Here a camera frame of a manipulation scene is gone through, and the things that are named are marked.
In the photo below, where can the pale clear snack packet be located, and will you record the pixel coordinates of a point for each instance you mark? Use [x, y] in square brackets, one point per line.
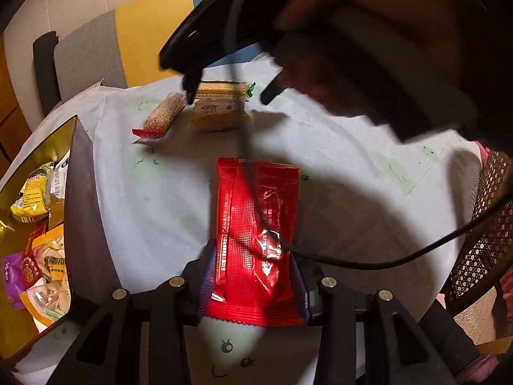
[48, 304]

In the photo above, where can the green-ended sesame bar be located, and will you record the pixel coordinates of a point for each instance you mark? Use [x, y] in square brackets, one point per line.
[220, 89]

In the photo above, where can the wooden wardrobe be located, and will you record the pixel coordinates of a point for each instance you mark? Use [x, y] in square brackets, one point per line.
[12, 120]

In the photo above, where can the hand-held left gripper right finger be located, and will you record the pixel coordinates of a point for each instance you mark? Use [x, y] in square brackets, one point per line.
[300, 288]

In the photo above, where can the brown cracker packet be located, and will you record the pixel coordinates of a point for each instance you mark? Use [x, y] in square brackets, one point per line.
[216, 114]

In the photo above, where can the person's right hand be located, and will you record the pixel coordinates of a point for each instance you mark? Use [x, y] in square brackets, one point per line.
[360, 80]

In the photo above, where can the white snack packet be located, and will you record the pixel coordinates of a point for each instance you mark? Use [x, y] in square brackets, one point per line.
[60, 176]

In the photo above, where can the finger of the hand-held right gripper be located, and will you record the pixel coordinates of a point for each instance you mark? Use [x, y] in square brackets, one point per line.
[191, 86]
[272, 88]

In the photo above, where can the grey yellow blue chair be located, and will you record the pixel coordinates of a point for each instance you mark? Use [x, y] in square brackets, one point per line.
[88, 48]

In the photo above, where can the pink cloth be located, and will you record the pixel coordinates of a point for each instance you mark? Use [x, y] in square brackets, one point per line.
[489, 371]

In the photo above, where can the white printed tablecloth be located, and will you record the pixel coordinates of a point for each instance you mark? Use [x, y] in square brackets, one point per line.
[160, 188]

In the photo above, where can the large red snack packet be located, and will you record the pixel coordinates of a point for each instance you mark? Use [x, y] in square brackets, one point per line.
[248, 216]

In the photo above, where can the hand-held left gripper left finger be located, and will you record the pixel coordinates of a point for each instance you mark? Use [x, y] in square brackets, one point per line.
[206, 272]

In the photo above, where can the purple candy packet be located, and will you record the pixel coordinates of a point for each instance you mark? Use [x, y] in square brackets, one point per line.
[10, 276]

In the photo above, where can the yellow-topped dumpling snack packet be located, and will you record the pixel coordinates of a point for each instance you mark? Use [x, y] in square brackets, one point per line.
[52, 256]

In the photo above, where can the red-ended sesame bar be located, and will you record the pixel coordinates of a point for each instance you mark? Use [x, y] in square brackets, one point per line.
[160, 116]

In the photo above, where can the bright yellow snack packet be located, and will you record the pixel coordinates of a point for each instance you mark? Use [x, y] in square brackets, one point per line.
[32, 196]

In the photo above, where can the small red candy packet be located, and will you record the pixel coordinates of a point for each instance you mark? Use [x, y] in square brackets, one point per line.
[32, 264]

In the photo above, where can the gold tin box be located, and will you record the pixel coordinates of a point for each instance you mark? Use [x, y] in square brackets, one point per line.
[80, 208]

